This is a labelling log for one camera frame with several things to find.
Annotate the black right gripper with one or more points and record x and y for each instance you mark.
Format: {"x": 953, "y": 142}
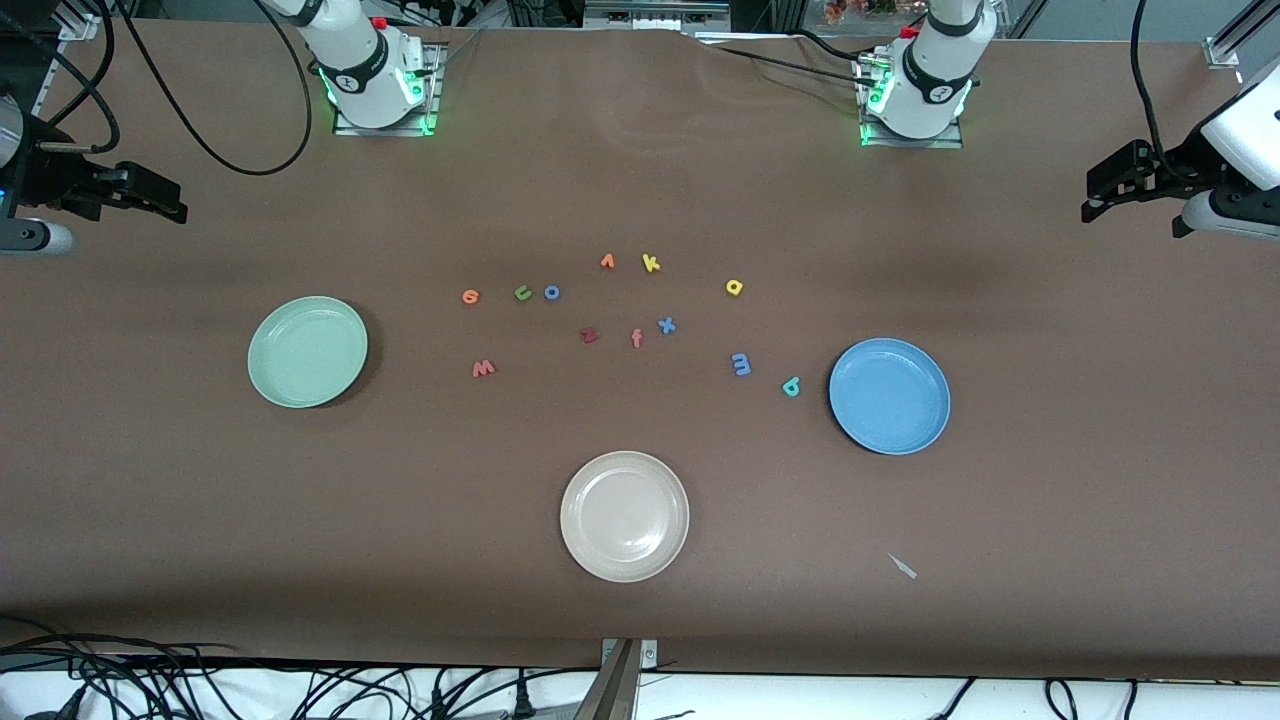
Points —
{"x": 52, "y": 182}

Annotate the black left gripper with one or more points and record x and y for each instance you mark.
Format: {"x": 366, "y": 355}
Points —
{"x": 1186, "y": 163}

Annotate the teal foam letter b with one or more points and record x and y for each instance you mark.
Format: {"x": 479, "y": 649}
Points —
{"x": 795, "y": 383}

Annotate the salmon foam letter w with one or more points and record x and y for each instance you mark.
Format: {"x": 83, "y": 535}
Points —
{"x": 483, "y": 368}

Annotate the blue foam letter m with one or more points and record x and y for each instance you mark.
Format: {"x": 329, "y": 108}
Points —
{"x": 741, "y": 364}

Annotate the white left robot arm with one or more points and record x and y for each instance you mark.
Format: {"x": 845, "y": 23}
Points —
{"x": 935, "y": 70}

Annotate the light green plate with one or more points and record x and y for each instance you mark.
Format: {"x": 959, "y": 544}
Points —
{"x": 305, "y": 352}

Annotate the blue plate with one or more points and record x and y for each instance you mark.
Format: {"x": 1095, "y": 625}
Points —
{"x": 890, "y": 398}

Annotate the white paper scrap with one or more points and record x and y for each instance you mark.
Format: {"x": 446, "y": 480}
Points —
{"x": 903, "y": 567}

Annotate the blue foam letter x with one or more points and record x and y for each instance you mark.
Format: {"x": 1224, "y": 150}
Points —
{"x": 666, "y": 325}

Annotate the yellow foam letter k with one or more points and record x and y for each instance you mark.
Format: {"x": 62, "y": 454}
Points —
{"x": 648, "y": 263}

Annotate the brown table cover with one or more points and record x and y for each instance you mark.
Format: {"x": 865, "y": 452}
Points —
{"x": 640, "y": 180}

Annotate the grey metal box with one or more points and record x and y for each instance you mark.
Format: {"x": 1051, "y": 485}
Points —
{"x": 655, "y": 12}

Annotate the beige plate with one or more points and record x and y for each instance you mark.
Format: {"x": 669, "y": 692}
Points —
{"x": 625, "y": 515}

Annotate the aluminium frame profile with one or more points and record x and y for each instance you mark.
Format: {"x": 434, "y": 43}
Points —
{"x": 1222, "y": 50}
{"x": 75, "y": 25}

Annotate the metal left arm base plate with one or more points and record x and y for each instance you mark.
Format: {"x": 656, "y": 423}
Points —
{"x": 915, "y": 142}

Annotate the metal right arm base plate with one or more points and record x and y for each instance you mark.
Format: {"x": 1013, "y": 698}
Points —
{"x": 430, "y": 90}

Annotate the metal table edge bracket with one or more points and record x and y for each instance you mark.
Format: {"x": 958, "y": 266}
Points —
{"x": 615, "y": 690}

